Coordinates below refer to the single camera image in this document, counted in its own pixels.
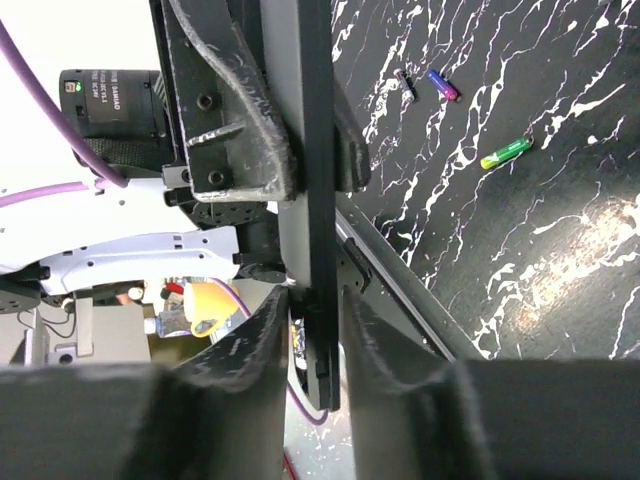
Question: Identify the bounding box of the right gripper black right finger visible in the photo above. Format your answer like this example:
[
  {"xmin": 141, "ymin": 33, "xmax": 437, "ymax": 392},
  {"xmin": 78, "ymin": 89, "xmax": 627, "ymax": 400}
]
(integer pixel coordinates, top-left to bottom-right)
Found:
[{"xmin": 342, "ymin": 292, "xmax": 639, "ymax": 479}]

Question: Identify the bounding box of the green yellow AAA battery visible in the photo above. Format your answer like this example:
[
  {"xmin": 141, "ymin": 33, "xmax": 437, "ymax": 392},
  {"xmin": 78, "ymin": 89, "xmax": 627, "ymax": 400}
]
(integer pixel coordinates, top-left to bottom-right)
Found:
[{"xmin": 480, "ymin": 136, "xmax": 534, "ymax": 170}]

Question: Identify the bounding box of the black grey AAA battery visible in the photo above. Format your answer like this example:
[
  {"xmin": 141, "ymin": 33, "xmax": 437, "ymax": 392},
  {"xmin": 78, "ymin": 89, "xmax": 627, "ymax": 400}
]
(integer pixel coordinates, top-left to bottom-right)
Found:
[{"xmin": 393, "ymin": 68, "xmax": 416, "ymax": 103}]

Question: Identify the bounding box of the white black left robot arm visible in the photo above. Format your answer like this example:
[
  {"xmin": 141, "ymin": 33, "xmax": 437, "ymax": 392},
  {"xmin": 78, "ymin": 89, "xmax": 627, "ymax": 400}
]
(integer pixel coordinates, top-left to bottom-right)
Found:
[{"xmin": 1, "ymin": 1, "xmax": 370, "ymax": 315}]

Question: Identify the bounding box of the black remote control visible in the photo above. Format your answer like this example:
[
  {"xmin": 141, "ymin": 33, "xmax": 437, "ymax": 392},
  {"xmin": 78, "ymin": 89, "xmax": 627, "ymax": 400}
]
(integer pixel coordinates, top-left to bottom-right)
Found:
[{"xmin": 261, "ymin": 1, "xmax": 340, "ymax": 411}]

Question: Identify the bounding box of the blue purple AAA battery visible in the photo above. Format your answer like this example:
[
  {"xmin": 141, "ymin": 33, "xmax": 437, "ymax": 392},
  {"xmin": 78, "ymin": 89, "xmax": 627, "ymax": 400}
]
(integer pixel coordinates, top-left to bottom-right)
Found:
[{"xmin": 427, "ymin": 69, "xmax": 460, "ymax": 102}]

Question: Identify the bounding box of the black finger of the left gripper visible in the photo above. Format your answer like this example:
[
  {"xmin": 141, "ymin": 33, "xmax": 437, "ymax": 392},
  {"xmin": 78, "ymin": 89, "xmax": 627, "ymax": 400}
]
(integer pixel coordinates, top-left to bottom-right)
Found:
[{"xmin": 333, "ymin": 79, "xmax": 371, "ymax": 193}]

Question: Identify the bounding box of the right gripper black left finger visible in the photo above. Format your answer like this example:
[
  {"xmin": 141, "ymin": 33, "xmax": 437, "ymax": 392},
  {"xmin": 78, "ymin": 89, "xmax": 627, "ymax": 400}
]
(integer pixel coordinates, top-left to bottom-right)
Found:
[{"xmin": 1, "ymin": 286, "xmax": 289, "ymax": 479}]

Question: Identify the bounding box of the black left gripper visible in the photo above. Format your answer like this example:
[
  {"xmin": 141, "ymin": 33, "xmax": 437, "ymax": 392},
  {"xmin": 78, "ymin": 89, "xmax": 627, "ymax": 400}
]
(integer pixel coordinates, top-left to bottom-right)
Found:
[{"xmin": 149, "ymin": 1, "xmax": 295, "ymax": 202}]

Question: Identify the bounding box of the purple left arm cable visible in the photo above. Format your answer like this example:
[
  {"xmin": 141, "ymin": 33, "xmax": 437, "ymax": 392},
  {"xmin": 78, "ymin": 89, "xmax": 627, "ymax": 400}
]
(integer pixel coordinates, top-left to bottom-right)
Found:
[{"xmin": 0, "ymin": 17, "xmax": 331, "ymax": 427}]

